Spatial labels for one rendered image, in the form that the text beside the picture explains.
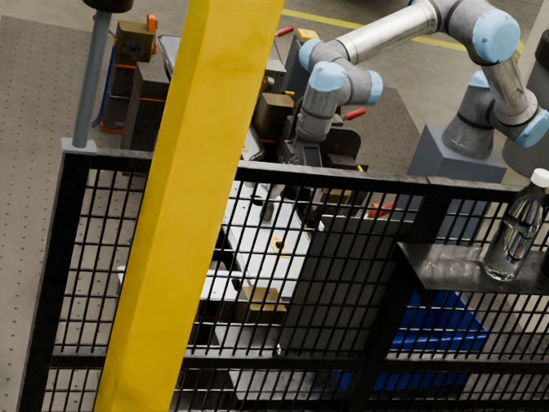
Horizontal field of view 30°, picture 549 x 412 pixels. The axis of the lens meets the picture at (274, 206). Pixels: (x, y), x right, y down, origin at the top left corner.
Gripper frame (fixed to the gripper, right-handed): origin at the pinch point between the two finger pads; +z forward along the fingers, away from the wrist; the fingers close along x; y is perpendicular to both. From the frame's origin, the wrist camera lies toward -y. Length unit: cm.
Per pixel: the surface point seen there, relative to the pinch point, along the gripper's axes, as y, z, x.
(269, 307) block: -30.4, 6.2, 12.7
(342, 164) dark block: 21.7, -1.0, -20.7
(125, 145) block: 82, 32, 20
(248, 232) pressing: 5.8, 11.4, 6.1
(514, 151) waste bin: 235, 96, -232
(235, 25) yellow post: -69, -69, 49
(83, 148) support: -58, -43, 63
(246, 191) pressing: 24.3, 10.9, 1.9
